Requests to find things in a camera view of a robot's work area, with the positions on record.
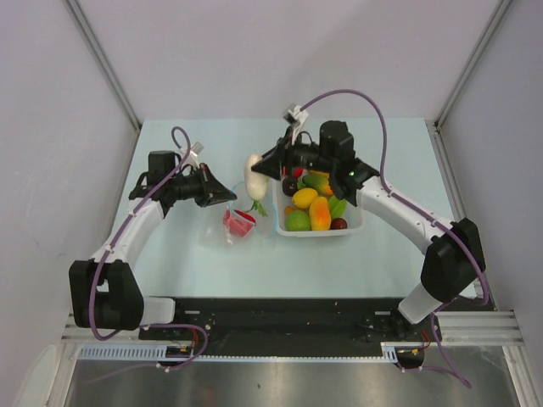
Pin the dark red plum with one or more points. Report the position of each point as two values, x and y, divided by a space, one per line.
339 224

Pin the aluminium front rail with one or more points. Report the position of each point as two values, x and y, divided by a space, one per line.
482 328

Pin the clear zip top bag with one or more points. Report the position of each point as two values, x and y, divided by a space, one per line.
213 234

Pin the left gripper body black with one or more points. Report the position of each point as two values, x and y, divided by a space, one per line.
184 186

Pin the green leaf vegetable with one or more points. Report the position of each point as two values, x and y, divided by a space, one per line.
336 207

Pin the white cable duct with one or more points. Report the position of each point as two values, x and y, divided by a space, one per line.
174 353

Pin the dark purple mangosteen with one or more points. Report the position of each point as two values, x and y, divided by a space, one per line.
290 186

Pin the yellow lemon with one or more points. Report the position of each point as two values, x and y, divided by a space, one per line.
303 198

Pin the green orange mango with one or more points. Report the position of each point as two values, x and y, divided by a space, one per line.
319 183

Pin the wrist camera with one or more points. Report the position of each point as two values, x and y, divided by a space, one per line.
193 157
296 117

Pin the red bell pepper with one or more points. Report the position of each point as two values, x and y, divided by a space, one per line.
238 223

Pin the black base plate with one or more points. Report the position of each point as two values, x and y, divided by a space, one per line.
291 326

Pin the orange papaya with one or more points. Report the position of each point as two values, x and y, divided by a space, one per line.
320 215

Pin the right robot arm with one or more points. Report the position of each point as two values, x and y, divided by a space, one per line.
452 250

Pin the left aluminium frame post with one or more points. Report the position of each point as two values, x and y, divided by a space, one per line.
95 48

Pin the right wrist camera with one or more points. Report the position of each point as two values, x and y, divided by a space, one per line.
296 117

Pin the white radish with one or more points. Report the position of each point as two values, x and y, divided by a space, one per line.
256 185

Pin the white plastic basket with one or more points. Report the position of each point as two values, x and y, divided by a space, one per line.
353 215

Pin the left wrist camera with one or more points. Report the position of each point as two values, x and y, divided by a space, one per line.
193 157

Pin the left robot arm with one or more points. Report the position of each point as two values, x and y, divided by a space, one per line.
104 291

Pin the aluminium frame post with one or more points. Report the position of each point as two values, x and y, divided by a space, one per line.
95 48
481 46

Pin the right aluminium frame post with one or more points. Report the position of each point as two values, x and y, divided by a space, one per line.
481 46

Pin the green lime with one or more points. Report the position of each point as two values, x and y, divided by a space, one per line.
297 220

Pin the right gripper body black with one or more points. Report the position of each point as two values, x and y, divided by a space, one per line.
304 155

